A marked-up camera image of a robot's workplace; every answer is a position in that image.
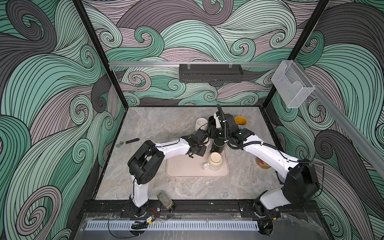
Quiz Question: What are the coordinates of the white ribbed-bottom mug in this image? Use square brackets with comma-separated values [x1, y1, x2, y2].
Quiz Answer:
[195, 118, 208, 131]

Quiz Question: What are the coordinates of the blue mug yellow inside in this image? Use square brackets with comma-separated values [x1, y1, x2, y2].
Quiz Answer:
[235, 116, 248, 130]

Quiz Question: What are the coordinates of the cream speckled mug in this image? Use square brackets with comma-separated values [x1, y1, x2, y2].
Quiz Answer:
[203, 152, 223, 172]

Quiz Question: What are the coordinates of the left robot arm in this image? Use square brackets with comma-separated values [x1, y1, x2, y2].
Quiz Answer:
[128, 130, 209, 217]

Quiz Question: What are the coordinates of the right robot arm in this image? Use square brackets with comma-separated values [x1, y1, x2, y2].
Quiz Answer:
[208, 112, 320, 216]

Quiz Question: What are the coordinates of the black glossy mug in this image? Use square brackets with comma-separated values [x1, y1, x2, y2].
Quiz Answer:
[210, 139, 226, 154]

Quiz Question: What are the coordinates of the pink silicone tray mat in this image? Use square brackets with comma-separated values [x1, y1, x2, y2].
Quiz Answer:
[166, 150, 230, 178]

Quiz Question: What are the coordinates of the colourful round tin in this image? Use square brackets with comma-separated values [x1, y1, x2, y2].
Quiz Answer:
[256, 158, 271, 170]

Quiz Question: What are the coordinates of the small metal device front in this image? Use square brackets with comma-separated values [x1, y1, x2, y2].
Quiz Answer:
[157, 192, 175, 212]

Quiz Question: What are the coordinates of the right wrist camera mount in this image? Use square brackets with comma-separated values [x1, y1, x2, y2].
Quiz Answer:
[214, 104, 226, 129]

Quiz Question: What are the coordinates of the black wire wall basket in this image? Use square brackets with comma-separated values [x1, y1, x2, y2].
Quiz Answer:
[179, 64, 244, 84]

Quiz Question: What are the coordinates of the clear acrylic wall holder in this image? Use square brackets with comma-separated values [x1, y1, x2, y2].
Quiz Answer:
[272, 60, 315, 109]

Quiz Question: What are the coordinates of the white slotted cable duct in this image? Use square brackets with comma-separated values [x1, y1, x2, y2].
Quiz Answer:
[85, 220, 259, 232]

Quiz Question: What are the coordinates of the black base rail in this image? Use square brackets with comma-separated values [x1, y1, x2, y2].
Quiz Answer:
[80, 200, 319, 219]

